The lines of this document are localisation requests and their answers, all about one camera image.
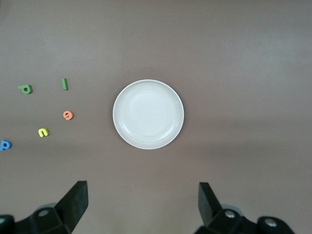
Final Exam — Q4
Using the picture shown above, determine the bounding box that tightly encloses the green foam letter p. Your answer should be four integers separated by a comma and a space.
17, 84, 33, 95

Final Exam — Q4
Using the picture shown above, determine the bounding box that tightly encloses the beige round plate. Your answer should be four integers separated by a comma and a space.
112, 79, 185, 150

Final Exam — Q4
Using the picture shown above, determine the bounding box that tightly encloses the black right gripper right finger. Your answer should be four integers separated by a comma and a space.
194, 182, 297, 234

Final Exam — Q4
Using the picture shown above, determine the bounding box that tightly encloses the blue foam letter d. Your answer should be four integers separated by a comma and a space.
0, 139, 13, 151

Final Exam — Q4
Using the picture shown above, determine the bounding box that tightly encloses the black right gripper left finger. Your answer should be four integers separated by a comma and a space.
0, 180, 88, 234

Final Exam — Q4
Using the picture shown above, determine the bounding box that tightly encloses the brown table cover sheet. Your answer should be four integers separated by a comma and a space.
0, 0, 312, 234

